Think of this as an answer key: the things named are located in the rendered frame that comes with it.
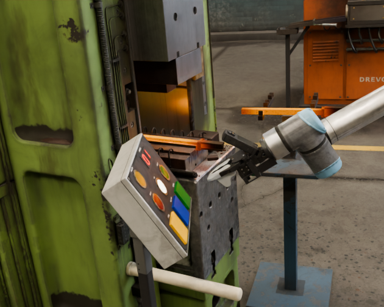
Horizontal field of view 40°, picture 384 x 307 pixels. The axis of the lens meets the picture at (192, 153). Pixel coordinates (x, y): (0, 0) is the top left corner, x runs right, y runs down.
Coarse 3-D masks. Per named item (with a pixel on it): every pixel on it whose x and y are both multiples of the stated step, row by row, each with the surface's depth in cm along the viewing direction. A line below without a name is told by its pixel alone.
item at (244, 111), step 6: (246, 108) 234; (252, 108) 233; (258, 108) 232; (264, 108) 232; (270, 108) 231; (276, 108) 230; (282, 108) 230; (288, 108) 229; (294, 108) 228; (300, 108) 228; (312, 108) 226; (318, 108) 226; (324, 108) 223; (330, 108) 222; (336, 108) 221; (246, 114) 233; (252, 114) 233; (264, 114) 231; (270, 114) 230; (276, 114) 229; (282, 114) 229; (288, 114) 228; (294, 114) 227; (318, 114) 224; (324, 114) 224; (330, 114) 224
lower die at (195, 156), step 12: (144, 132) 228; (156, 144) 214; (168, 144) 212; (180, 144) 209; (192, 144) 208; (180, 156) 203; (192, 156) 204; (204, 156) 214; (180, 168) 201; (192, 168) 205
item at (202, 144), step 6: (150, 138) 217; (156, 138) 215; (162, 138) 214; (168, 138) 214; (174, 138) 213; (180, 138) 213; (198, 144) 206; (204, 144) 207; (210, 144) 204; (216, 144) 203; (222, 144) 203; (216, 150) 204; (222, 150) 204
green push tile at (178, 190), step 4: (176, 184) 165; (176, 188) 162; (180, 188) 166; (176, 192) 161; (180, 192) 164; (184, 192) 167; (180, 196) 162; (184, 196) 165; (188, 196) 169; (180, 200) 162; (184, 200) 162; (188, 200) 166; (184, 204) 162; (188, 204) 164; (188, 208) 163
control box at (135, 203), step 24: (144, 144) 161; (120, 168) 144; (144, 168) 150; (168, 168) 169; (120, 192) 135; (144, 192) 139; (168, 192) 156; (144, 216) 138; (168, 216) 145; (144, 240) 140; (168, 240) 140; (168, 264) 143
